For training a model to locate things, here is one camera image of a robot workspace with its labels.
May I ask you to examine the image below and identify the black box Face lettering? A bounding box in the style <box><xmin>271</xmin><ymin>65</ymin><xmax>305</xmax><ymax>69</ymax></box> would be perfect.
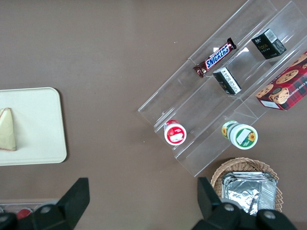
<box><xmin>251</xmin><ymin>28</ymin><xmax>287</xmax><ymax>60</ymax></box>

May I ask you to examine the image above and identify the red white lidded cup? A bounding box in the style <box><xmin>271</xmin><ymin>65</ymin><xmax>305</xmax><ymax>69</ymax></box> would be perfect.
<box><xmin>164</xmin><ymin>119</ymin><xmax>188</xmax><ymax>147</ymax></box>

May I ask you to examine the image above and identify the clear acrylic tiered stand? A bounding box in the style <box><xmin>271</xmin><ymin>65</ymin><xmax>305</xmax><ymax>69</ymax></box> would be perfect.
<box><xmin>137</xmin><ymin>0</ymin><xmax>307</xmax><ymax>178</ymax></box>

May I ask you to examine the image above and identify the black box white label side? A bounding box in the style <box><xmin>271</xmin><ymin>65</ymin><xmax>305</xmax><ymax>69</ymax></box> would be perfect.
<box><xmin>213</xmin><ymin>67</ymin><xmax>242</xmax><ymax>96</ymax></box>

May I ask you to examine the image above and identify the green sunflower lidded cup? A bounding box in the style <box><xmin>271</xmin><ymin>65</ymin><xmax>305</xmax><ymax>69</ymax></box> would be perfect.
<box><xmin>221</xmin><ymin>120</ymin><xmax>259</xmax><ymax>150</ymax></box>

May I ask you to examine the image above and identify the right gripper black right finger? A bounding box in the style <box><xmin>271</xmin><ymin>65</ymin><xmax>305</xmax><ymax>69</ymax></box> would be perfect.
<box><xmin>191</xmin><ymin>177</ymin><xmax>298</xmax><ymax>230</ymax></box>

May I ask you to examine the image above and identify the light wicker basket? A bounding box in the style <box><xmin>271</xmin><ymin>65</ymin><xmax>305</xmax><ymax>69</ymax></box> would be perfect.
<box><xmin>210</xmin><ymin>157</ymin><xmax>284</xmax><ymax>214</ymax></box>

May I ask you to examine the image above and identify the triangular sandwich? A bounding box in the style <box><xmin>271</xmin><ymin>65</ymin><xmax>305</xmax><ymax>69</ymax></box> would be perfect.
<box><xmin>0</xmin><ymin>107</ymin><xmax>17</xmax><ymax>152</ymax></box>

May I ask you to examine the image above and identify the red tartan cookie box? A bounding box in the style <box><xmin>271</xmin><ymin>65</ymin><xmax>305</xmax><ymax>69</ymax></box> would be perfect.
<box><xmin>255</xmin><ymin>50</ymin><xmax>307</xmax><ymax>112</ymax></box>

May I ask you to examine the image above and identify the clear acrylic bottle rack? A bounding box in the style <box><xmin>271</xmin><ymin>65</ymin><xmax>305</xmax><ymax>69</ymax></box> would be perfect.
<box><xmin>0</xmin><ymin>198</ymin><xmax>59</xmax><ymax>216</ymax></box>

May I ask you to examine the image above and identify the stack of foil trays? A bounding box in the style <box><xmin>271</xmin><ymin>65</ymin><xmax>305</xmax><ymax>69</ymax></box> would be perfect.
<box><xmin>221</xmin><ymin>171</ymin><xmax>279</xmax><ymax>217</ymax></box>

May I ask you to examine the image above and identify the cream rectangular plastic tray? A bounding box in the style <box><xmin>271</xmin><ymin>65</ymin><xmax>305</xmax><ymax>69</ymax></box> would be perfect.
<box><xmin>0</xmin><ymin>87</ymin><xmax>68</xmax><ymax>167</ymax></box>

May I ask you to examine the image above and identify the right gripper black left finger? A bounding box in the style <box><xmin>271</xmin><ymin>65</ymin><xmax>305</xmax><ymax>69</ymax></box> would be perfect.
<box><xmin>0</xmin><ymin>177</ymin><xmax>91</xmax><ymax>230</ymax></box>

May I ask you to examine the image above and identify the Snickers chocolate bar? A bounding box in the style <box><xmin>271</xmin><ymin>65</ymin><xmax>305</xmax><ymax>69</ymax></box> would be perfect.
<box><xmin>193</xmin><ymin>37</ymin><xmax>237</xmax><ymax>79</ymax></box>

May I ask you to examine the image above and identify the red cola bottle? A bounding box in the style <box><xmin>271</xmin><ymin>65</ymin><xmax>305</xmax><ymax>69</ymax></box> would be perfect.
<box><xmin>16</xmin><ymin>207</ymin><xmax>33</xmax><ymax>220</ymax></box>

